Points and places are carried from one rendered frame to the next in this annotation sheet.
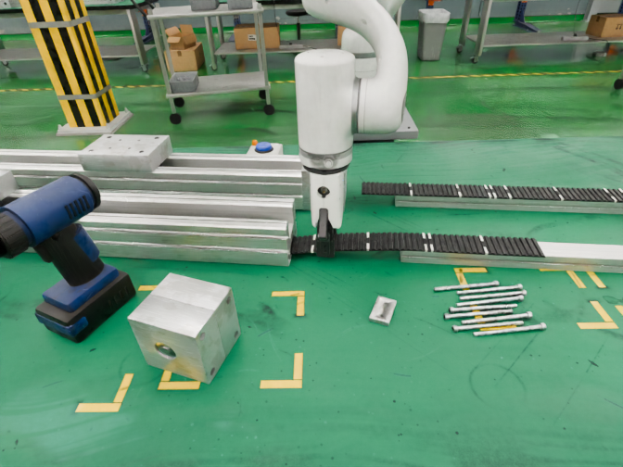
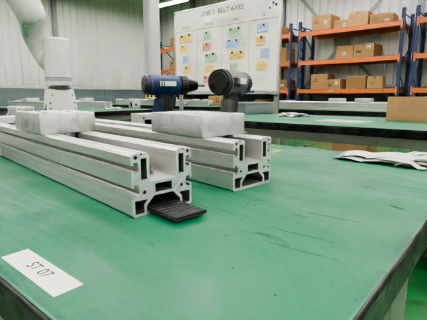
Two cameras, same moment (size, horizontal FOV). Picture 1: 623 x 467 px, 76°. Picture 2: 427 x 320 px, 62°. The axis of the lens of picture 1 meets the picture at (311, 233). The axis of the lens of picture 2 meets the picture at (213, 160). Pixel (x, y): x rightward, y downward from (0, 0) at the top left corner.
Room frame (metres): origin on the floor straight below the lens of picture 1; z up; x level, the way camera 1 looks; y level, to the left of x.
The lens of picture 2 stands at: (1.22, 1.15, 0.94)
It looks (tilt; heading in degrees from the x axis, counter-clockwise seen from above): 10 degrees down; 218
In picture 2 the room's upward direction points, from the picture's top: straight up
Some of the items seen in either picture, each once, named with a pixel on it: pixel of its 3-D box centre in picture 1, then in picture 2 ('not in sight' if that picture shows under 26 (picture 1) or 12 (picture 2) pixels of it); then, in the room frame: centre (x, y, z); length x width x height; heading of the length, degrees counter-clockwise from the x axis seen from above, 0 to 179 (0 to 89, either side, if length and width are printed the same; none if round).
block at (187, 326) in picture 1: (194, 320); (144, 126); (0.38, 0.17, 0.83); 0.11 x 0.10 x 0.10; 159
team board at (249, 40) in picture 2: not in sight; (223, 92); (-2.13, -1.37, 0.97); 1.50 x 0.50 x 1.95; 88
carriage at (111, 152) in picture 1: (129, 157); (54, 127); (0.84, 0.41, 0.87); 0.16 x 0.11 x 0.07; 82
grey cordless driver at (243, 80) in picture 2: not in sight; (236, 115); (0.47, 0.63, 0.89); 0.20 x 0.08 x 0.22; 10
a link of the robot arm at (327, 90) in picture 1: (327, 100); (56, 58); (0.58, -0.03, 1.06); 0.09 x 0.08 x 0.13; 78
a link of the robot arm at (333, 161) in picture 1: (325, 153); (60, 82); (0.58, -0.03, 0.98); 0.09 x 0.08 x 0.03; 172
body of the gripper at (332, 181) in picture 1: (325, 186); (60, 101); (0.58, -0.03, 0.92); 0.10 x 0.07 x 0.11; 172
